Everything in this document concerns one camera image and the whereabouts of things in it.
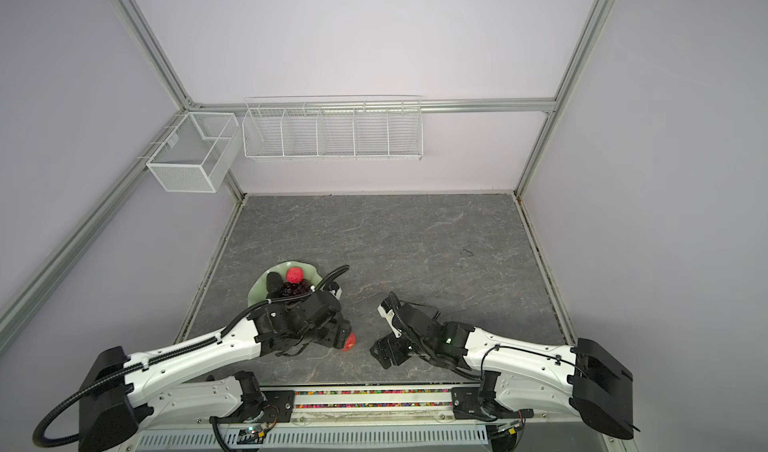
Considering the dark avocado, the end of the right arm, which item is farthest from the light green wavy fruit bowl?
the end of the right arm

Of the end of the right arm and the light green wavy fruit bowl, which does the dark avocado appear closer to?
the light green wavy fruit bowl

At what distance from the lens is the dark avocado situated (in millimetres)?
885

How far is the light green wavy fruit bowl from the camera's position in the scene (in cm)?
91
